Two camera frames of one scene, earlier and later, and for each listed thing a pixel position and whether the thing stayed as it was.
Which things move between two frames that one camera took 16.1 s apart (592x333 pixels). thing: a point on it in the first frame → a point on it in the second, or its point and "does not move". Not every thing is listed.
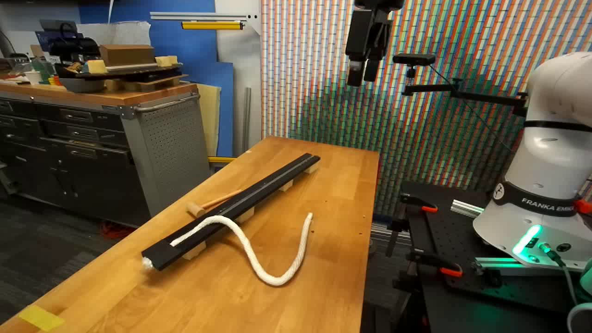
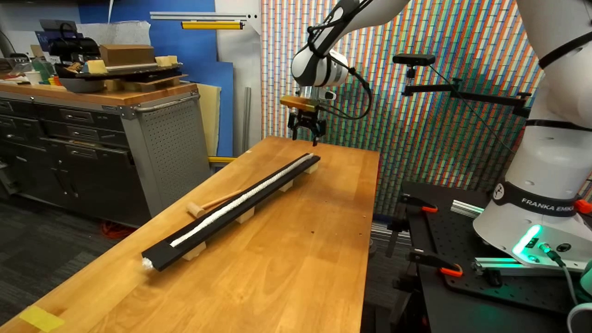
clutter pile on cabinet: (60, 57) does not move
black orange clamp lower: (452, 269) does not move
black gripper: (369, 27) → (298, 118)
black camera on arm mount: (450, 88) does not move
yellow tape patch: (39, 318) does not move
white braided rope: (267, 279) → (239, 205)
